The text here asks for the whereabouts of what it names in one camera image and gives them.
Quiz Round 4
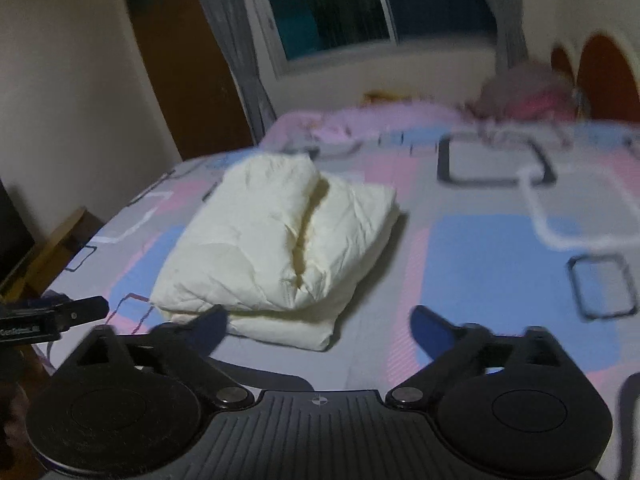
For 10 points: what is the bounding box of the pink garment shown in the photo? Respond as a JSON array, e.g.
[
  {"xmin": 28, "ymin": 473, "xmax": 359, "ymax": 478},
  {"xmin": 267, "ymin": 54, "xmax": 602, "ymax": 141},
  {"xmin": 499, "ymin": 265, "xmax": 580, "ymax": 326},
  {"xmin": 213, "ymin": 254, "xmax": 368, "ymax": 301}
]
[{"xmin": 519, "ymin": 84, "xmax": 577, "ymax": 122}]

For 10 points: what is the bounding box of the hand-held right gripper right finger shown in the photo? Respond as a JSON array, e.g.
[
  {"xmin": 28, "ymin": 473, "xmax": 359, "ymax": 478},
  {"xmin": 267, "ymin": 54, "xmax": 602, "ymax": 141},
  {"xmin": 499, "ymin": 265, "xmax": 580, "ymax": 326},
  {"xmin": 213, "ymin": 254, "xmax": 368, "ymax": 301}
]
[{"xmin": 385, "ymin": 305, "xmax": 572, "ymax": 409}]

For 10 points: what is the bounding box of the pink blanket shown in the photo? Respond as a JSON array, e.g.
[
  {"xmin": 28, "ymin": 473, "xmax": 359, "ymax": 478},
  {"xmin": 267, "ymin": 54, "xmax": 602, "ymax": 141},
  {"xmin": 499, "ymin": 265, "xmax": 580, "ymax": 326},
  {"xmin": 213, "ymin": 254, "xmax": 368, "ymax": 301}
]
[{"xmin": 262, "ymin": 99, "xmax": 477, "ymax": 154}]

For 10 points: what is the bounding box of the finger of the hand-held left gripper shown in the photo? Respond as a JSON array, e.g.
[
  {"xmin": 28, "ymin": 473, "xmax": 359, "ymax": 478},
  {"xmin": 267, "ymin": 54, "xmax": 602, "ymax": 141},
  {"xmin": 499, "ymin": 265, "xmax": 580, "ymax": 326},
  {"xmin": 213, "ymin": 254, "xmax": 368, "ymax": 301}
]
[{"xmin": 54, "ymin": 295, "xmax": 111, "ymax": 332}]

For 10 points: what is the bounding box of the grey curtain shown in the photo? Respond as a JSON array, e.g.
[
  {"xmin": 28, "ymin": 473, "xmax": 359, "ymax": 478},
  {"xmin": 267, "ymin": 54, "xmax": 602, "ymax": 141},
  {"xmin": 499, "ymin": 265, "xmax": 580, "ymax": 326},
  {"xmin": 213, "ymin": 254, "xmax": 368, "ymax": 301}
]
[
  {"xmin": 184, "ymin": 0, "xmax": 279, "ymax": 147},
  {"xmin": 466, "ymin": 0, "xmax": 532, "ymax": 74}
]

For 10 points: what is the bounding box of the wooden furniture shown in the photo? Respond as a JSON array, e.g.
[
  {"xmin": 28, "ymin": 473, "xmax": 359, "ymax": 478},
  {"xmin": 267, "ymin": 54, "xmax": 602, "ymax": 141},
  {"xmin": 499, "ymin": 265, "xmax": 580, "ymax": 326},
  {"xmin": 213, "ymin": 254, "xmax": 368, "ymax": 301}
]
[{"xmin": 0, "ymin": 204, "xmax": 107, "ymax": 307}]

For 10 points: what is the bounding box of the brown and white headboard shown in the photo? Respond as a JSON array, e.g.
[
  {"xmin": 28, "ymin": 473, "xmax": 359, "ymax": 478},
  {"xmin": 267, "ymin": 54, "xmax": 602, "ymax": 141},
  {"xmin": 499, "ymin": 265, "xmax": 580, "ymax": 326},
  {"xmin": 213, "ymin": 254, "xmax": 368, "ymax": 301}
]
[{"xmin": 549, "ymin": 29, "xmax": 640, "ymax": 124}]

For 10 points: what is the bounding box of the yellow printed pillow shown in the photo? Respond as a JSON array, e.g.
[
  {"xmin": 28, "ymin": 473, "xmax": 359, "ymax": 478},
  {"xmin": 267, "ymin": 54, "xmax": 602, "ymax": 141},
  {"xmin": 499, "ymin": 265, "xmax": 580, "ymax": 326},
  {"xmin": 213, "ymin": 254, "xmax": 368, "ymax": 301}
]
[{"xmin": 361, "ymin": 90, "xmax": 417, "ymax": 107}]

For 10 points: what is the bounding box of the sliding glass window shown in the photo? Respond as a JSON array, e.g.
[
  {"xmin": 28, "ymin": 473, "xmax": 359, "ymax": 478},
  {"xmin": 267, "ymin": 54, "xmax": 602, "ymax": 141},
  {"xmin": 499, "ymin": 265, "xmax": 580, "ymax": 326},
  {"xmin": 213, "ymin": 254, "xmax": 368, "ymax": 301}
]
[{"xmin": 239, "ymin": 0, "xmax": 502, "ymax": 79}]

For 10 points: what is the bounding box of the cream puffy jacket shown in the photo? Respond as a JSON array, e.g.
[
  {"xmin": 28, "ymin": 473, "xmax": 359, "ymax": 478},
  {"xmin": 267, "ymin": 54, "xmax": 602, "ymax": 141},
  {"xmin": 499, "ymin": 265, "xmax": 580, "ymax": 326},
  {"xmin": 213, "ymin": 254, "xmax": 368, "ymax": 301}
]
[{"xmin": 149, "ymin": 153, "xmax": 402, "ymax": 353}]

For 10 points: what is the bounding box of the patterned grey bed cover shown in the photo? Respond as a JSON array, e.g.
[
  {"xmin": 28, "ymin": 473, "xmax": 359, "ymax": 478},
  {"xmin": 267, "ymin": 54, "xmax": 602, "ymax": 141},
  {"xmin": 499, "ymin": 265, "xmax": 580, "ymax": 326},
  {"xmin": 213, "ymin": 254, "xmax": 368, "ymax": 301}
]
[{"xmin": 42, "ymin": 105, "xmax": 640, "ymax": 480}]

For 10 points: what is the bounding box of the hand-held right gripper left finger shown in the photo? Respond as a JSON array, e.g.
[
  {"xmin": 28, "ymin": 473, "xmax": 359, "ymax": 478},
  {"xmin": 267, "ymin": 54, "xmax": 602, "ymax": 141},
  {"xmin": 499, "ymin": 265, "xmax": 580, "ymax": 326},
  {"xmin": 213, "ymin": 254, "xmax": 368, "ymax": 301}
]
[{"xmin": 74, "ymin": 304, "xmax": 255, "ymax": 412}]

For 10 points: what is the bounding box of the brown wooden door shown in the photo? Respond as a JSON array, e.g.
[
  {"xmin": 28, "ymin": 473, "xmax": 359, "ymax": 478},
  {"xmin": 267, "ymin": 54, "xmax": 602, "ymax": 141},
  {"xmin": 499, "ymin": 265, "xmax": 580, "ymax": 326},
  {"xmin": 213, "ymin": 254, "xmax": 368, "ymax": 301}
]
[{"xmin": 123, "ymin": 0, "xmax": 257, "ymax": 162}]

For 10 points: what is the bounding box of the dark screen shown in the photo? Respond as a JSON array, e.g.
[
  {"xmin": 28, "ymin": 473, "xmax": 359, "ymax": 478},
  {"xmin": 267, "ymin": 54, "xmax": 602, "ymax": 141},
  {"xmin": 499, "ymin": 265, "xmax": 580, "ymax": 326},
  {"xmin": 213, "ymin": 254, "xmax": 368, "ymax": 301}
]
[{"xmin": 0, "ymin": 176, "xmax": 37, "ymax": 287}]

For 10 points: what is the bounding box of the grey garment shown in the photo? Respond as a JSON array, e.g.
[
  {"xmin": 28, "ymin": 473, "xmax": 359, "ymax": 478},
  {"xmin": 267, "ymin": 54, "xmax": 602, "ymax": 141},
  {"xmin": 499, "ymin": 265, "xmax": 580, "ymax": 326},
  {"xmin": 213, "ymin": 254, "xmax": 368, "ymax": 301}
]
[{"xmin": 474, "ymin": 61, "xmax": 567, "ymax": 117}]

